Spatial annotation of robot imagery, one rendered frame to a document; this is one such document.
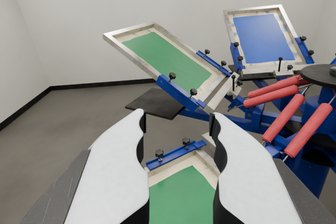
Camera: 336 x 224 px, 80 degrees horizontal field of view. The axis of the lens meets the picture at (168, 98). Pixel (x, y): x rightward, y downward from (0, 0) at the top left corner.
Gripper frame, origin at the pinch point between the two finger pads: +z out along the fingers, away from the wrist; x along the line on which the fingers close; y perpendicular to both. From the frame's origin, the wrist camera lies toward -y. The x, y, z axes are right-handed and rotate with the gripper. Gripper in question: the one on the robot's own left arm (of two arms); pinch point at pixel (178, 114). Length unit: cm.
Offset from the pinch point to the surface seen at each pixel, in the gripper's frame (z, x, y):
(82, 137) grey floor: 224, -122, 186
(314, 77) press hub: 84, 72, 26
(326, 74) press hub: 86, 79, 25
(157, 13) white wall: 415, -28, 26
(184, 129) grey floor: 228, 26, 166
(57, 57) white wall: 416, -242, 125
